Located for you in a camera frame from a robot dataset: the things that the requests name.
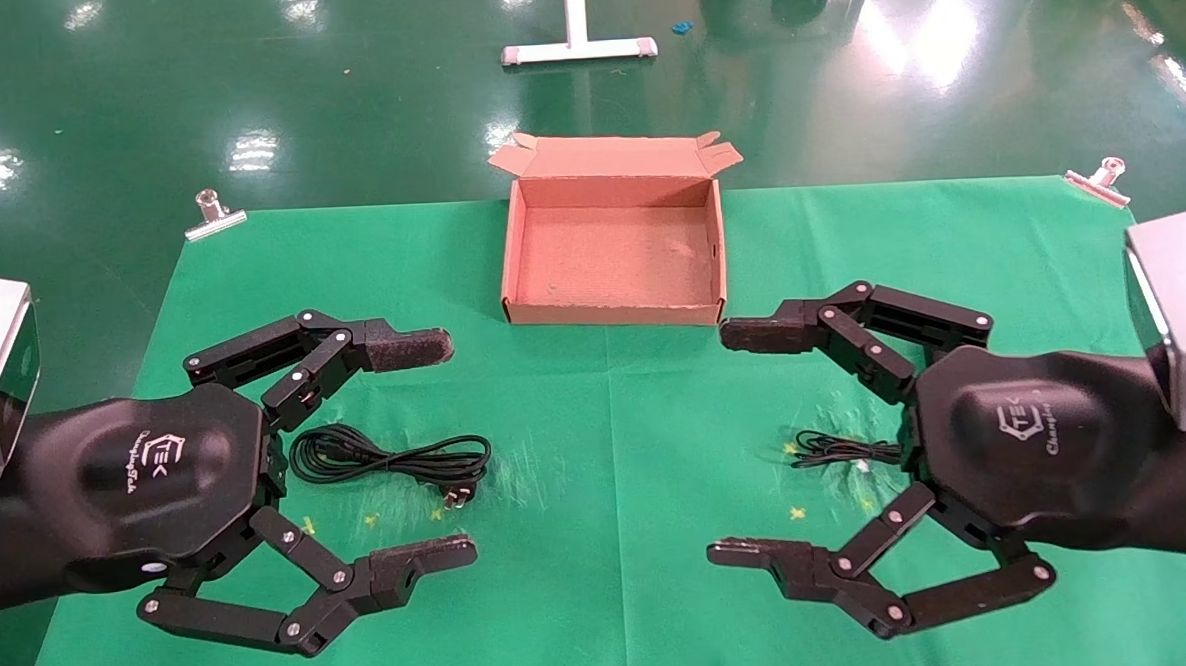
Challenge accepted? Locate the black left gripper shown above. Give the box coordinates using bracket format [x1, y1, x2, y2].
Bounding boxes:
[0, 302, 484, 666]

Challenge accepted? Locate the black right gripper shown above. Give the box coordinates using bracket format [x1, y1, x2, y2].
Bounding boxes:
[695, 267, 1186, 649]

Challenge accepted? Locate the black power cable with plug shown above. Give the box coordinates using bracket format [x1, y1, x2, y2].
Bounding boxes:
[287, 415, 497, 517]

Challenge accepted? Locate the black wired computer mouse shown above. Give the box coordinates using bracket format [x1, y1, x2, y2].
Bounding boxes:
[787, 424, 908, 471]

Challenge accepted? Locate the open brown cardboard box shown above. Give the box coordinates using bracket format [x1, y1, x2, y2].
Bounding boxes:
[486, 122, 752, 336]

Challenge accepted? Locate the green table cloth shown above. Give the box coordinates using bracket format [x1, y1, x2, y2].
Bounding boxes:
[8, 169, 1186, 666]

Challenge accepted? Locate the silver metal binder clip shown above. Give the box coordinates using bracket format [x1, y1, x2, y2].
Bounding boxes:
[182, 187, 250, 242]
[1063, 156, 1132, 212]

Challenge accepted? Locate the white T-shaped stand base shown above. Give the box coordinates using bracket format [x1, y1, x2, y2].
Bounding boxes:
[497, 0, 660, 68]

